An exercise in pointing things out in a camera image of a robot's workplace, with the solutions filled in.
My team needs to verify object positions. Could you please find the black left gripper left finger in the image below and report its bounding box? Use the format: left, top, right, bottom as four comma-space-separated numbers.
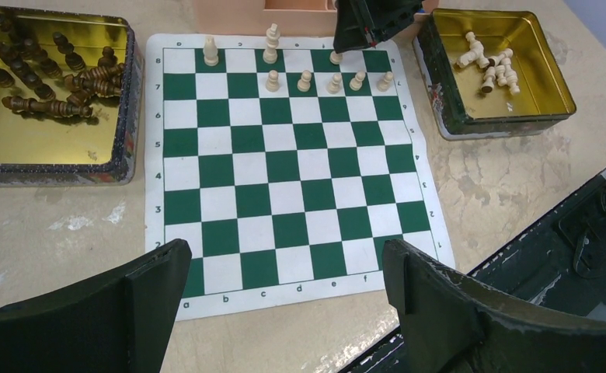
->
0, 239, 192, 372

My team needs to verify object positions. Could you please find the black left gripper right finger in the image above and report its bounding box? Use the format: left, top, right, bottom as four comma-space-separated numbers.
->
382, 239, 606, 372

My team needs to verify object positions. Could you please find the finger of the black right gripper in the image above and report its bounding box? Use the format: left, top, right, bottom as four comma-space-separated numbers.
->
333, 0, 423, 54

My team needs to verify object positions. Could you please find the white chess piece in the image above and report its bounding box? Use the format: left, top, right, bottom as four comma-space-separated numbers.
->
297, 70, 312, 92
263, 23, 280, 64
326, 72, 343, 95

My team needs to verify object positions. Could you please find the white pawn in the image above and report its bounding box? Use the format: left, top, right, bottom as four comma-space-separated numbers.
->
266, 70, 280, 92
377, 71, 394, 92
349, 71, 366, 92

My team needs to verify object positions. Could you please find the white bishop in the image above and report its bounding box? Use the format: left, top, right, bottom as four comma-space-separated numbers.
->
203, 36, 219, 67

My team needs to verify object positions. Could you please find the gold tin with white pieces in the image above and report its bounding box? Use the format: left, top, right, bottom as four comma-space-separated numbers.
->
413, 9, 576, 140

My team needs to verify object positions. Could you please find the green white chess board mat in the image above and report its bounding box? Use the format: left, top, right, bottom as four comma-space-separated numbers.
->
145, 34, 455, 320

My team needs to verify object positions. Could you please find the gold tin with dark pieces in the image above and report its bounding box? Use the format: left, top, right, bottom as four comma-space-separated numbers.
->
0, 5, 145, 187

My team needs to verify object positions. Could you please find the pink desk organizer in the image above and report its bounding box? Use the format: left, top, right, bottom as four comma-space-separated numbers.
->
192, 0, 337, 37

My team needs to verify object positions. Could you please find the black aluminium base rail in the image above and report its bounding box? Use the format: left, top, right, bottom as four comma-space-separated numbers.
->
345, 169, 606, 372

